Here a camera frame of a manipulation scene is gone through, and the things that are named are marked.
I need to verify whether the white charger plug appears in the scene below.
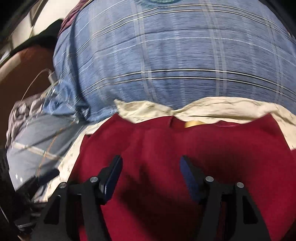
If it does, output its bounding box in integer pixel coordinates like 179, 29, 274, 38
47, 69, 57, 84

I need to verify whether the blue plaid quilt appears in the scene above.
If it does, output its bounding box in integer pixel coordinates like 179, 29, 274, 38
52, 0, 296, 123

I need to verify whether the black cloth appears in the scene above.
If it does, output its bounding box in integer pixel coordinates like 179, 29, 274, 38
9, 20, 64, 56

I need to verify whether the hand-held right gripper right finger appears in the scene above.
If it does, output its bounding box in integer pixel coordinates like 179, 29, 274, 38
180, 155, 271, 241

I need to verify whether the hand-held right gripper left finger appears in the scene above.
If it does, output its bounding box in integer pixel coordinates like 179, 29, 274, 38
35, 155, 123, 241

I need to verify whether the cream leaf print pillow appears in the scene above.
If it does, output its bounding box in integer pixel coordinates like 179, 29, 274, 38
30, 96, 296, 209

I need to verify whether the brown wooden furniture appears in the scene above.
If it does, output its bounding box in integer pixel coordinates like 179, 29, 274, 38
0, 45, 56, 121

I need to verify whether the dark red fleece garment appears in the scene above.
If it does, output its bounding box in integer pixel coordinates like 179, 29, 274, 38
72, 113, 296, 241

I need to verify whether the grey patterned cloth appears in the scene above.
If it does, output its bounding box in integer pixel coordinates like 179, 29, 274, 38
6, 93, 57, 144

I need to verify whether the white charger cable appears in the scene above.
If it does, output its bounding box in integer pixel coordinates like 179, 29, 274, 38
21, 68, 50, 103

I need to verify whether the maroon striped cloth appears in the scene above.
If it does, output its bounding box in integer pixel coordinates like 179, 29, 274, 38
58, 6, 80, 36

